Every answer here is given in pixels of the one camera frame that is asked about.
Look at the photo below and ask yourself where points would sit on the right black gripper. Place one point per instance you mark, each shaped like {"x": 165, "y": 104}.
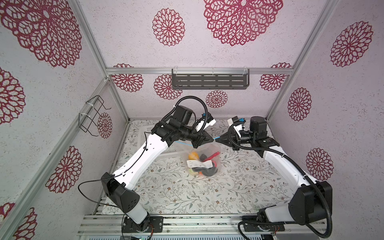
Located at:
{"x": 223, "y": 140}

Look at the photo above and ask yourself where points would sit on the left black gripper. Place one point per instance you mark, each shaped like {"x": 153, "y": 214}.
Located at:
{"x": 200, "y": 138}

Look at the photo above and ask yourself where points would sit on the yellow toy potato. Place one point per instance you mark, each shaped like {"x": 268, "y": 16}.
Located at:
{"x": 194, "y": 156}

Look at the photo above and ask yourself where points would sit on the red toy chili pepper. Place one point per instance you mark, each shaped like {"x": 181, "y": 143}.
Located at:
{"x": 213, "y": 156}

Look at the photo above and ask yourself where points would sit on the clear zip top bag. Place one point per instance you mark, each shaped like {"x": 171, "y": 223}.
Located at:
{"x": 194, "y": 168}

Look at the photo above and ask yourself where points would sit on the dark oval toy avocado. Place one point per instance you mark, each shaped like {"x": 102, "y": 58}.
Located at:
{"x": 209, "y": 172}

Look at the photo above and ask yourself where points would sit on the white perforated plastic basket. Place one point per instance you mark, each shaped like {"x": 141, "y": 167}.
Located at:
{"x": 176, "y": 149}

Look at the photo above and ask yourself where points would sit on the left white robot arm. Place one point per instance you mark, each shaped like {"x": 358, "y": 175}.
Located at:
{"x": 119, "y": 186}

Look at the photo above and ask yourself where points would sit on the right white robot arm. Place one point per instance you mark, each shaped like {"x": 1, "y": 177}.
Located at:
{"x": 312, "y": 199}

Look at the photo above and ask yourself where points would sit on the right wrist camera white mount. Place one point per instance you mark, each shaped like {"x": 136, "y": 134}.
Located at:
{"x": 238, "y": 124}

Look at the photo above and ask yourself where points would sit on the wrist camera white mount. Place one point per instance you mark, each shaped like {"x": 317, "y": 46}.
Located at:
{"x": 204, "y": 122}
{"x": 238, "y": 124}

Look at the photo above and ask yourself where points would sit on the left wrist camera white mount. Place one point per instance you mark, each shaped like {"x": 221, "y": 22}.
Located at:
{"x": 204, "y": 122}

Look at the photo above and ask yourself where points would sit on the grey slotted wall shelf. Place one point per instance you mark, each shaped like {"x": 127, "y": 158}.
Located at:
{"x": 210, "y": 81}

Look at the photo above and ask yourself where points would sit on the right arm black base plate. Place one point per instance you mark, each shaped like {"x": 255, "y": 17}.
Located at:
{"x": 254, "y": 224}

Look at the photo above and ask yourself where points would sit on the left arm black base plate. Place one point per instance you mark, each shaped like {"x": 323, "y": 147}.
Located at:
{"x": 149, "y": 225}

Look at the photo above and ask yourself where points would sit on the black wire wall rack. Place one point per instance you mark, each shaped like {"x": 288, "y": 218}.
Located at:
{"x": 96, "y": 121}

